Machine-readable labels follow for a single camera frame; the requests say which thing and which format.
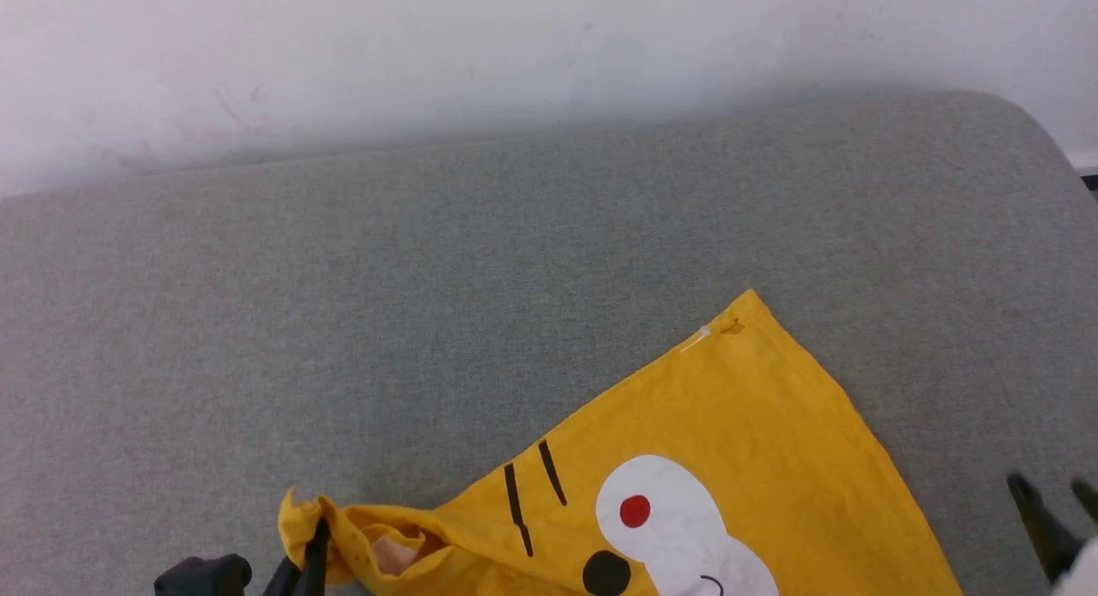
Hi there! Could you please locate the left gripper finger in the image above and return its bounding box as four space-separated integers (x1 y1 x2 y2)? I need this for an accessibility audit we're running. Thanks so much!
262 555 303 596
294 519 332 596

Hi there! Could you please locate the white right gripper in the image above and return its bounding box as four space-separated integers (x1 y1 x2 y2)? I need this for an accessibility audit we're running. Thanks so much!
1007 473 1098 596

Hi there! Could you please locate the yellow cartoon-print garment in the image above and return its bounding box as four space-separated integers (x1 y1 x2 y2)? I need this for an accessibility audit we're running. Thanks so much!
277 289 963 596

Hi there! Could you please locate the grey-green fabric sofa cushion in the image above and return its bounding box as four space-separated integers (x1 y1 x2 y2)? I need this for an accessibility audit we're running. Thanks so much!
0 90 1098 596

